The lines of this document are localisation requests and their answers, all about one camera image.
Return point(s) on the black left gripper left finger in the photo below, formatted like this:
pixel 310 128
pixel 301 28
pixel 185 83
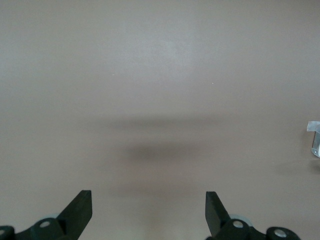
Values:
pixel 75 217

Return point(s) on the clear plastic egg box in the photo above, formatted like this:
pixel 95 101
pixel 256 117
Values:
pixel 315 140

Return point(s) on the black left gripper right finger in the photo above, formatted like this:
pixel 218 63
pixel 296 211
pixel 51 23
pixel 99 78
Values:
pixel 215 215

